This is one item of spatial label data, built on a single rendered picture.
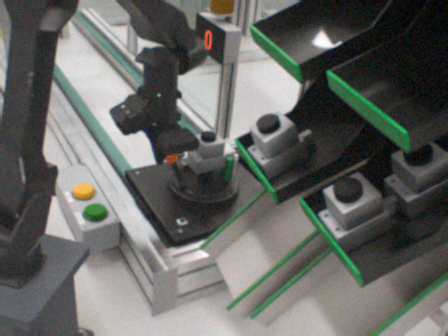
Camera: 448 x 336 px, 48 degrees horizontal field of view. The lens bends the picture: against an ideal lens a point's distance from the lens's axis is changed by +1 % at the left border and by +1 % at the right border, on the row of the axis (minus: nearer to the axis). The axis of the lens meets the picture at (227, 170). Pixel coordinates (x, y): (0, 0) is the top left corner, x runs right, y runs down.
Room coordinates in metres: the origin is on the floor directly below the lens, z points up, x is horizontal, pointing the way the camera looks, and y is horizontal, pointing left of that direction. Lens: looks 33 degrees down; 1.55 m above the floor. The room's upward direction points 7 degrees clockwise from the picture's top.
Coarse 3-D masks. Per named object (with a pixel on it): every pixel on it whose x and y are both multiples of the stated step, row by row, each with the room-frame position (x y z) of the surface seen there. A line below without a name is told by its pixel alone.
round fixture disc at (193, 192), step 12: (180, 168) 0.86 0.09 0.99; (192, 180) 0.82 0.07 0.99; (216, 180) 0.83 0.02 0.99; (180, 192) 0.78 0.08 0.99; (192, 192) 0.78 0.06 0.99; (204, 192) 0.79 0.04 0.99; (216, 192) 0.79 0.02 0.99; (228, 192) 0.80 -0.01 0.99; (192, 204) 0.76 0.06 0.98; (204, 204) 0.76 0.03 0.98; (216, 204) 0.76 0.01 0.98; (228, 204) 0.78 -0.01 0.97
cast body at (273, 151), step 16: (256, 128) 0.57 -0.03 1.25; (272, 128) 0.55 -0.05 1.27; (288, 128) 0.56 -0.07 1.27; (256, 144) 0.57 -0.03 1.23; (272, 144) 0.54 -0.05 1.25; (288, 144) 0.56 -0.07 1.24; (304, 144) 0.57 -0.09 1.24; (256, 160) 0.56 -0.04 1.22; (272, 160) 0.55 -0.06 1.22; (288, 160) 0.56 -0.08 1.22; (272, 176) 0.55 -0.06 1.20
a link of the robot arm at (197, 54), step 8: (176, 24) 0.74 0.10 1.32; (184, 24) 0.76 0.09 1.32; (176, 32) 0.74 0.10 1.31; (184, 32) 0.76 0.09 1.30; (192, 32) 0.84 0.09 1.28; (176, 40) 0.74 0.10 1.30; (184, 40) 0.76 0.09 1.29; (192, 40) 0.78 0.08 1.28; (200, 40) 0.85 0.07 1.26; (184, 48) 0.78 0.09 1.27; (192, 48) 0.78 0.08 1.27; (200, 48) 0.83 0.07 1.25; (184, 56) 0.80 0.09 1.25; (192, 56) 0.81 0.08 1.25; (200, 56) 0.83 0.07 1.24; (184, 64) 0.80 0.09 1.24; (192, 64) 0.80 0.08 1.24; (200, 64) 0.84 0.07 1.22; (184, 72) 0.80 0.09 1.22
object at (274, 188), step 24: (312, 96) 0.66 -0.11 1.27; (336, 96) 0.68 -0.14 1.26; (312, 120) 0.65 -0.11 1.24; (336, 120) 0.63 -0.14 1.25; (360, 120) 0.62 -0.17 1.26; (240, 144) 0.60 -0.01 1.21; (336, 144) 0.59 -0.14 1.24; (360, 144) 0.54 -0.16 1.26; (312, 168) 0.55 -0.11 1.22; (336, 168) 0.53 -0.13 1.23; (288, 192) 0.51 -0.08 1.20
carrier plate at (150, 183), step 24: (144, 168) 0.87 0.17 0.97; (168, 168) 0.88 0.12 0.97; (240, 168) 0.92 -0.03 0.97; (144, 192) 0.79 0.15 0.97; (168, 192) 0.80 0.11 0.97; (240, 192) 0.83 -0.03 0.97; (168, 216) 0.73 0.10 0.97; (192, 216) 0.73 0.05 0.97; (216, 216) 0.74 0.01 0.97; (168, 240) 0.68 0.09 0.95; (192, 240) 0.68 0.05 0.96
